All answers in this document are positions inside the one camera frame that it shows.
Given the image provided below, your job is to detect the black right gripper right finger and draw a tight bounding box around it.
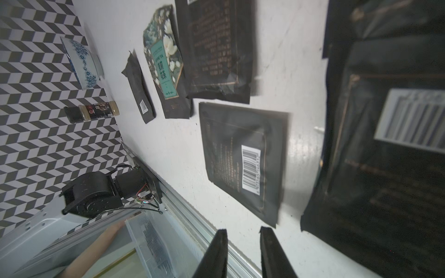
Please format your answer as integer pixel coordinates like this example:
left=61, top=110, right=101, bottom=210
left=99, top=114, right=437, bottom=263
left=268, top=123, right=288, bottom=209
left=260, top=227, right=298, bottom=278

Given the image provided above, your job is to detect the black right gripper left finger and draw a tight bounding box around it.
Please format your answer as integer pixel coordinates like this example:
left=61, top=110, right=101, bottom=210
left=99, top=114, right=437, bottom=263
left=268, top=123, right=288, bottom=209
left=193, top=229, right=228, bottom=278

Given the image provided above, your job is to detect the black tea bag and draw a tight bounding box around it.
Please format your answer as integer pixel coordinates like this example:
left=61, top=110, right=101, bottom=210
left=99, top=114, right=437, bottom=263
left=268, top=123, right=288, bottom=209
left=300, top=1, right=445, bottom=278
left=199, top=102, right=289, bottom=227
left=122, top=52, right=156, bottom=124
left=175, top=0, right=254, bottom=104

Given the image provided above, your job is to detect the green tea bag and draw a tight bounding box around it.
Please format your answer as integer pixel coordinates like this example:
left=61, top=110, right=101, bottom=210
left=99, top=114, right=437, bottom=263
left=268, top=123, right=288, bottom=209
left=143, top=5, right=193, bottom=119

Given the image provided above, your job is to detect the person forearm behind rail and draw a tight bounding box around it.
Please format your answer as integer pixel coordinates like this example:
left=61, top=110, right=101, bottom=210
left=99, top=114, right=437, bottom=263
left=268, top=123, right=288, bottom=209
left=57, top=221, right=125, bottom=278

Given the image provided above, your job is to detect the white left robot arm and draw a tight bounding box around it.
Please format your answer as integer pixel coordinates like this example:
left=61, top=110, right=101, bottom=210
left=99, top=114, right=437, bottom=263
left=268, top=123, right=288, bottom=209
left=61, top=164, right=161, bottom=219

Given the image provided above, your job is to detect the clear plastic bin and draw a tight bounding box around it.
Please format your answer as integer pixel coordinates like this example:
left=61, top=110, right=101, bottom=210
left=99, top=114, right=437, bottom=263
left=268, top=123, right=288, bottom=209
left=126, top=210, right=205, bottom=278

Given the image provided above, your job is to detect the dark spice jar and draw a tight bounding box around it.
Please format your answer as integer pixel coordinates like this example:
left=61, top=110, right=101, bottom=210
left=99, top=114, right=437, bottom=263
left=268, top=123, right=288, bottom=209
left=64, top=101, right=120, bottom=123

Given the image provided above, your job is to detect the blue patterned plate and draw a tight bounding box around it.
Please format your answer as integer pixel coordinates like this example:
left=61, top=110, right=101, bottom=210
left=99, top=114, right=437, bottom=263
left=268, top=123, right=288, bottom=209
left=61, top=37, right=104, bottom=90

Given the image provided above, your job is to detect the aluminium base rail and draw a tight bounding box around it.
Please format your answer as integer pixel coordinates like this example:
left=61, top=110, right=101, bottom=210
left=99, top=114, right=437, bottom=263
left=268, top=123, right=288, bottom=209
left=0, top=142, right=263, bottom=278

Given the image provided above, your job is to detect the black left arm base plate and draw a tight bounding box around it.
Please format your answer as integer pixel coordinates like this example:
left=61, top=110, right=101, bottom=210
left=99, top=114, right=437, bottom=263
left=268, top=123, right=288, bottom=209
left=133, top=156, right=162, bottom=204

